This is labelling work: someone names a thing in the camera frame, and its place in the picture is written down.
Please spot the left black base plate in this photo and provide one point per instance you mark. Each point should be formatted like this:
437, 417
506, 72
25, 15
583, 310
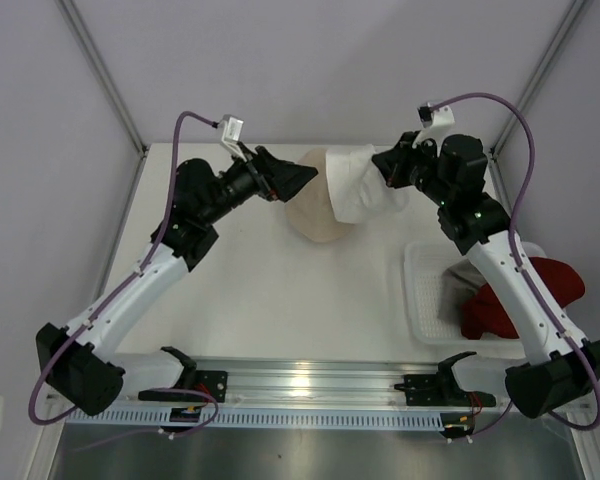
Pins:
213, 383

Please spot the red cap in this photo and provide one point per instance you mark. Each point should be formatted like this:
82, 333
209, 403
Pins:
520, 302

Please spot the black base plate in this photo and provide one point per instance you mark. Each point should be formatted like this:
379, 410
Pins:
436, 390
213, 383

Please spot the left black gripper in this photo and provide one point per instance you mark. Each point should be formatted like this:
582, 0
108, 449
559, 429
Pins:
285, 183

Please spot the right aluminium frame post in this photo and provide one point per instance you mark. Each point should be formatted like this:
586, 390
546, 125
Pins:
547, 61

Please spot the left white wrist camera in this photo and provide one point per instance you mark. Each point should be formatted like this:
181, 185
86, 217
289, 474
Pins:
231, 128

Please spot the aluminium mounting rail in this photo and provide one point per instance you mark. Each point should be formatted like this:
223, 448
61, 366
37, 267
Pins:
305, 382

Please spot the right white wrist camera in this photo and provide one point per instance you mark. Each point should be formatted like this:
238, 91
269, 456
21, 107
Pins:
436, 123

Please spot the beige bucket hat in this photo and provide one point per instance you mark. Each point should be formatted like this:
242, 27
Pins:
310, 212

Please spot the left aluminium frame post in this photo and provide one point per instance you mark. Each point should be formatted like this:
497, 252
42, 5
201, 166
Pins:
96, 63

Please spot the aluminium frame post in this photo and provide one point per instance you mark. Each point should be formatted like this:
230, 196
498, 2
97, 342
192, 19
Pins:
96, 63
547, 61

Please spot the white plastic basket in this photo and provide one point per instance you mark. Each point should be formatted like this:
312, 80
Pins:
432, 310

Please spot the white slotted cable duct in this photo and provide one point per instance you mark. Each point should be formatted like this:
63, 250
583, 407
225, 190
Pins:
389, 420

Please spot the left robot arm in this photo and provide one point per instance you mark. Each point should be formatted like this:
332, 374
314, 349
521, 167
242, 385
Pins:
198, 199

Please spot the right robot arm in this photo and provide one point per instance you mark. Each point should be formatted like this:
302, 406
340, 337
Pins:
560, 364

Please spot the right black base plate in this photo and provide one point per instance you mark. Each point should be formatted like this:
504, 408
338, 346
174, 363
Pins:
436, 390

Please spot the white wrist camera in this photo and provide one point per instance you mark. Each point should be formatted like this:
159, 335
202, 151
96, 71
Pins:
231, 128
436, 123

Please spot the white bucket hat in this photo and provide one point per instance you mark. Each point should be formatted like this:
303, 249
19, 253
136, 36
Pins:
357, 190

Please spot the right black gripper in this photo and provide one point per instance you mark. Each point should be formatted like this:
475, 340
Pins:
390, 163

